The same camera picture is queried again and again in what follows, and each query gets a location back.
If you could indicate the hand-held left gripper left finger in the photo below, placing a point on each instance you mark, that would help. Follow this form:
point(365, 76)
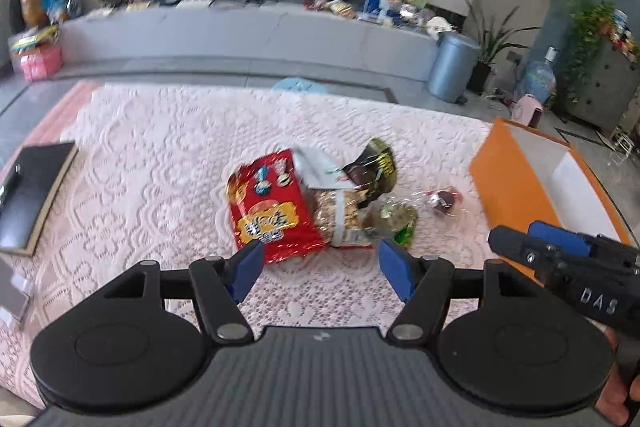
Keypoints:
point(247, 269)

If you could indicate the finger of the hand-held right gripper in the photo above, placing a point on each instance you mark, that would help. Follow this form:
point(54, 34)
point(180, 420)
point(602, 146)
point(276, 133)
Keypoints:
point(520, 252)
point(560, 237)

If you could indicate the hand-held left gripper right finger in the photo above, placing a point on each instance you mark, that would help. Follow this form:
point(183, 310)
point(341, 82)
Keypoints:
point(397, 268)

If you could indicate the green snack packet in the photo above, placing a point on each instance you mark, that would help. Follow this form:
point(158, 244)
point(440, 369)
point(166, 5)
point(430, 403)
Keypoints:
point(402, 222)

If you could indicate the red snack bag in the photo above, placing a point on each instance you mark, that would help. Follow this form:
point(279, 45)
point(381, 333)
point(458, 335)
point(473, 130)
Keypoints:
point(272, 212)

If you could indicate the orange cardboard box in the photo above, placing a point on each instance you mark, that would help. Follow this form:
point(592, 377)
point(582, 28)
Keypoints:
point(505, 187)

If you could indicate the clear peanut snack bag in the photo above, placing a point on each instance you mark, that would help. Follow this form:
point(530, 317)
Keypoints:
point(340, 217)

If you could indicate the small red candy packet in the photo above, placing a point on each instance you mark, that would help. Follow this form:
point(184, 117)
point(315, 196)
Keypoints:
point(442, 199)

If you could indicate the black snack packet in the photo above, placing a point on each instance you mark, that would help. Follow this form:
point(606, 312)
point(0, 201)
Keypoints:
point(375, 169)

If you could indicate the white silver snack packet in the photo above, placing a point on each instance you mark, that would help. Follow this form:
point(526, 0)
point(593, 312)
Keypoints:
point(315, 169)

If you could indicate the person's right hand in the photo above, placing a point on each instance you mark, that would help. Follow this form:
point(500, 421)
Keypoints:
point(612, 402)

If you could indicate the white step stool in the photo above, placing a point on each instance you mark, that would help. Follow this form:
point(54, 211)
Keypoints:
point(622, 144)

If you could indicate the pink heater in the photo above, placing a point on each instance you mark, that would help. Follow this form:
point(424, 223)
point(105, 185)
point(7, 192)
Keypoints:
point(526, 109)

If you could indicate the white lace tablecloth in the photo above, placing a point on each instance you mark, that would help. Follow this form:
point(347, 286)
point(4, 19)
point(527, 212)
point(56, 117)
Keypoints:
point(150, 167)

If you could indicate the blue water jug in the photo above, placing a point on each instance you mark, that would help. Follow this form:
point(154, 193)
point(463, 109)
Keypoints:
point(539, 82)

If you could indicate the grey drawer cabinet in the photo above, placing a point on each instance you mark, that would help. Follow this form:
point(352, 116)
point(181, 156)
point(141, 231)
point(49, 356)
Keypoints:
point(607, 87)

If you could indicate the light blue stool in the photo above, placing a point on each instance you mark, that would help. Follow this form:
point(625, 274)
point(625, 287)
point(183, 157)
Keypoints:
point(300, 86)

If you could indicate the blue grey trash bin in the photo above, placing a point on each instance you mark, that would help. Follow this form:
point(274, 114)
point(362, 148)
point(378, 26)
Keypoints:
point(452, 67)

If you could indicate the potted plant in black pot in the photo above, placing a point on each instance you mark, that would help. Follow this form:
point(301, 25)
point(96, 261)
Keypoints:
point(487, 47)

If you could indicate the green ivy plant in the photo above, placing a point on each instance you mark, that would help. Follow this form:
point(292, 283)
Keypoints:
point(590, 32)

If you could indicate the black notebook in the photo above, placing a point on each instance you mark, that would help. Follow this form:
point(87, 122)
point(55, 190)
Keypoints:
point(35, 192)

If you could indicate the grey television cabinet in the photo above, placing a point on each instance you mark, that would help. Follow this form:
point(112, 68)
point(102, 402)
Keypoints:
point(260, 37)

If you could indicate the grey cards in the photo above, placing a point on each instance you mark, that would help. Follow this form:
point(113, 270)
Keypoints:
point(12, 289)

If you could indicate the white cap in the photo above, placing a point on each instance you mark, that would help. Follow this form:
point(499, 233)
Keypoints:
point(440, 26)

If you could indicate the pile of snack packets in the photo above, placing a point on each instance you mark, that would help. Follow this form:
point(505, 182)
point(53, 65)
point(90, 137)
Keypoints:
point(332, 7)

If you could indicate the pink box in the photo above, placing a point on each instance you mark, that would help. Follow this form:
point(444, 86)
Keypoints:
point(40, 62)

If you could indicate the yellow green packets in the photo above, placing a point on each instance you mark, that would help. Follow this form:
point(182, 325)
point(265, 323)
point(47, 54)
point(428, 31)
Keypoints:
point(35, 39)

